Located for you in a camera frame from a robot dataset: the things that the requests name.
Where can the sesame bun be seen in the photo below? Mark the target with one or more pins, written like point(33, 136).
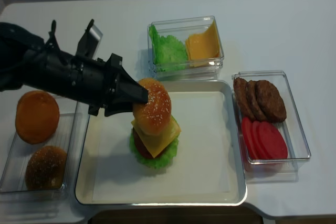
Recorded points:
point(155, 115)
point(46, 168)

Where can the right red tomato slice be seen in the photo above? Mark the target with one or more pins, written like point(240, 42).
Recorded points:
point(271, 141)

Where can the plain bottom bun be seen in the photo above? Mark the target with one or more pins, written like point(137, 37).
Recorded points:
point(37, 117)

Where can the brown patty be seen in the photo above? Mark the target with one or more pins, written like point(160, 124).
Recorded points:
point(270, 101)
point(252, 101)
point(241, 99)

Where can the clear lettuce cheese container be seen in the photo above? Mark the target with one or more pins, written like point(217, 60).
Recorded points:
point(182, 29)

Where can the white metal-rimmed tray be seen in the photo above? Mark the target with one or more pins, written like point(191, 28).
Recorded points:
point(234, 197)

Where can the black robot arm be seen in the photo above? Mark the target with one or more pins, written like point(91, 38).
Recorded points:
point(26, 59)

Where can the middle brown patty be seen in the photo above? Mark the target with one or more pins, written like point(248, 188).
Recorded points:
point(252, 101)

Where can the yellow cheese slice on burger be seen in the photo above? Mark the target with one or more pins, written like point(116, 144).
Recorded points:
point(156, 144)

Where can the green lettuce leaves in container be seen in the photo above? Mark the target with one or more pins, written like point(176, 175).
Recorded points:
point(170, 53)

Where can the yellow cheese slices stack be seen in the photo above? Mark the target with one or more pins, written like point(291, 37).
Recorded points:
point(203, 46)

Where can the green lettuce leaf on burger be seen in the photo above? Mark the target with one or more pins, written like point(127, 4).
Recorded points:
point(163, 160)

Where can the left brown patty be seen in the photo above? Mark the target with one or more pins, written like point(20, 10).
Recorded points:
point(241, 99)

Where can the left red tomato slice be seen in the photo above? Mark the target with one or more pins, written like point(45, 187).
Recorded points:
point(248, 139)

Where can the middle red tomato slice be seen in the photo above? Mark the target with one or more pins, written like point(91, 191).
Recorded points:
point(262, 154)

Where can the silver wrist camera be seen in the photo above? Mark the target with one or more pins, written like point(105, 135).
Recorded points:
point(89, 42)

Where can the sesame top bun in container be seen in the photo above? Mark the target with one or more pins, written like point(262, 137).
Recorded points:
point(46, 168)

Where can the clear patty tomato container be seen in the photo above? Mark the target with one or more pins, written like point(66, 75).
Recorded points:
point(275, 170)

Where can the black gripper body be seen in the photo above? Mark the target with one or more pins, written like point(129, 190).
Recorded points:
point(85, 80)

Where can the clear plastic bun container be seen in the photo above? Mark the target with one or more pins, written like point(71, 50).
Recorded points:
point(13, 187)

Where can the right brown patty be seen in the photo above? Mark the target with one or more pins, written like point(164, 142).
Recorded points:
point(270, 101)

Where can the white paper liner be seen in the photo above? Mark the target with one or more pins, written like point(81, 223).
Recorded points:
point(200, 167)

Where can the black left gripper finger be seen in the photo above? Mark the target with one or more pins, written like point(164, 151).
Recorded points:
point(128, 90)

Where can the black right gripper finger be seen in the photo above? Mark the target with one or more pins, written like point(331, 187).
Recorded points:
point(112, 108)

